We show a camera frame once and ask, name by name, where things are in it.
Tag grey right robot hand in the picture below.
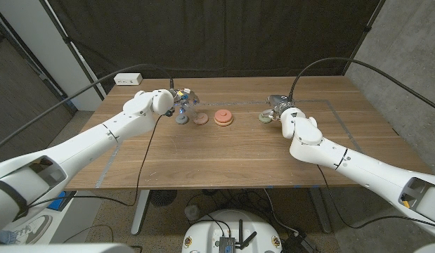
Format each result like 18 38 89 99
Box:
261 93 296 122

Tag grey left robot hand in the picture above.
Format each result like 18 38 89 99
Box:
171 87 201 122

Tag light pink toy ring disc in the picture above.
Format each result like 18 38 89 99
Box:
193 112 209 126

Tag coral red toy ring disc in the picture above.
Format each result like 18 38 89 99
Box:
214 109 233 124

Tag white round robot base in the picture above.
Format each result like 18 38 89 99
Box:
181 209 284 253

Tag white power strip box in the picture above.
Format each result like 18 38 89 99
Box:
113 72 143 86

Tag black fabric backdrop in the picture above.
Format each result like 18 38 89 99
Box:
46 0 383 93

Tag black round floor fan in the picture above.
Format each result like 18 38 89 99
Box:
149 189 178 207

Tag black backdrop stand pole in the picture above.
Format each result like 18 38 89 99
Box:
342 0 387 77
39 0 108 100

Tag grey round floor puck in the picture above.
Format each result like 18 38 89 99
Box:
184 205 201 221

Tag grey table leg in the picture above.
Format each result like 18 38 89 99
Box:
309 188 333 235

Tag white table leg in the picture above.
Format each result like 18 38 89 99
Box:
130 189 151 236

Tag black power adapter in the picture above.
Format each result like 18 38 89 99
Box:
282 231 318 253

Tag grey antenna radio module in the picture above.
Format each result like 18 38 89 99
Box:
219 219 258 253

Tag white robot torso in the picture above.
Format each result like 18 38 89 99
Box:
0 242 136 253

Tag white grey sneaker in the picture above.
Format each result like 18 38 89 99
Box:
6 214 53 245

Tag person's leg in jeans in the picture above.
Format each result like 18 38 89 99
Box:
0 230 20 245

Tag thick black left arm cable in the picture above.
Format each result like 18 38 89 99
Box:
0 63 175 153

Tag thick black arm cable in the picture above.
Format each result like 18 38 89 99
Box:
0 63 175 153
288 57 435 114

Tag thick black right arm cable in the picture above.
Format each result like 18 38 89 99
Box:
288 57 435 114

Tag thin black left wrist wire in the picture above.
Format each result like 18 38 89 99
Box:
27 115 164 208

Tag thin black wrist wire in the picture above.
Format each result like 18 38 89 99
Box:
316 164 435 230
27 115 164 208

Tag black tangled floor cables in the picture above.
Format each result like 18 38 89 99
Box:
185 189 274 226

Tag thin black right wrist wire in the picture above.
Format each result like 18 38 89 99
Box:
316 164 435 230

